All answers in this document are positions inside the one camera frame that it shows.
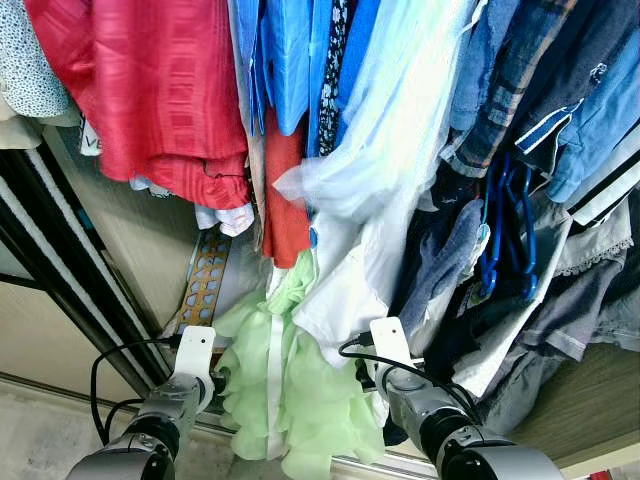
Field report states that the pale green tulle dress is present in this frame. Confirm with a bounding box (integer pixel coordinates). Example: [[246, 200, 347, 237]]
[[213, 250, 386, 480]]

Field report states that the plain white garment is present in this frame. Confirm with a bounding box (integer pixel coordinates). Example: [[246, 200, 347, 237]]
[[292, 200, 426, 366]]

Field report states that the orange-red garment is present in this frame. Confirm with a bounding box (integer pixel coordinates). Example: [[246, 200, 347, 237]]
[[262, 110, 313, 269]]

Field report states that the grey crumpled garment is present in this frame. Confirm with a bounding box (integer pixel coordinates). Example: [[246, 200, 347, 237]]
[[480, 190, 640, 433]]

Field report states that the white lace trimmed garment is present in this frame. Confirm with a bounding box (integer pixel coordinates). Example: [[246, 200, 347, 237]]
[[555, 210, 636, 276]]

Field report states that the black and white striped garment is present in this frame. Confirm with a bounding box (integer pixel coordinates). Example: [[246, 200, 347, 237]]
[[570, 150, 640, 226]]

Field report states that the blue plastic clothes hanger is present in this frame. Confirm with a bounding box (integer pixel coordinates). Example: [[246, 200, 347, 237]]
[[478, 155, 506, 299], [505, 160, 541, 301]]

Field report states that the red hanging garment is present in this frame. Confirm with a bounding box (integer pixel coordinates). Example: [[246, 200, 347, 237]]
[[25, 0, 251, 211]]

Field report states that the light blue sheer garment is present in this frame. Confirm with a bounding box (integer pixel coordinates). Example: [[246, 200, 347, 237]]
[[275, 0, 491, 226]]

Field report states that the dark floral print garment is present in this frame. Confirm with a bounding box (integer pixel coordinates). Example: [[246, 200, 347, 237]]
[[315, 0, 351, 156]]

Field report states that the bright blue shirt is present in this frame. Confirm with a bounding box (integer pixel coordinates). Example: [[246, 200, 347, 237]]
[[232, 0, 381, 156]]

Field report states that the medium blue shirt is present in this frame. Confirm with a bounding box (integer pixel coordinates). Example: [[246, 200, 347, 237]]
[[545, 30, 640, 206]]

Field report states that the white dotted garment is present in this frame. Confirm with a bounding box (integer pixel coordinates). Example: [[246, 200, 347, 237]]
[[0, 0, 76, 121]]

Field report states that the navy garment with striped cuff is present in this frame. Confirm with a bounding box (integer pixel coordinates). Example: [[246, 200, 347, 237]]
[[510, 0, 640, 171]]

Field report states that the grey plaid shirt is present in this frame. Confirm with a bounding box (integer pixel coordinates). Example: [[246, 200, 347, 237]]
[[440, 0, 576, 181]]

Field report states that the blue denim shirt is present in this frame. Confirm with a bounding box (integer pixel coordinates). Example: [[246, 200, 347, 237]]
[[450, 0, 521, 136]]

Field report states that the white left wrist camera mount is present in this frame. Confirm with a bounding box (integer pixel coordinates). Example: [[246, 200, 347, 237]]
[[175, 326, 217, 386]]

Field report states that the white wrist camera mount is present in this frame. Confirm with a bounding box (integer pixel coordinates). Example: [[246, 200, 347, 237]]
[[370, 317, 416, 366], [175, 326, 217, 386]]

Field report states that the circle patterned fabric strap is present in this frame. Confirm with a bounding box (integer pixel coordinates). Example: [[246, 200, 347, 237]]
[[175, 228, 236, 341]]

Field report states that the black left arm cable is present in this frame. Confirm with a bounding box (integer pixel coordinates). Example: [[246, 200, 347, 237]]
[[90, 338, 181, 446]]

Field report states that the dark sliding door frame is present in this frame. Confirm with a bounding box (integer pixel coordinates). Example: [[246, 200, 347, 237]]
[[0, 150, 171, 396]]

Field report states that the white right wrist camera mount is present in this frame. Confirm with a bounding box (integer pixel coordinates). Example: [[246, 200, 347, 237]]
[[370, 317, 416, 366]]

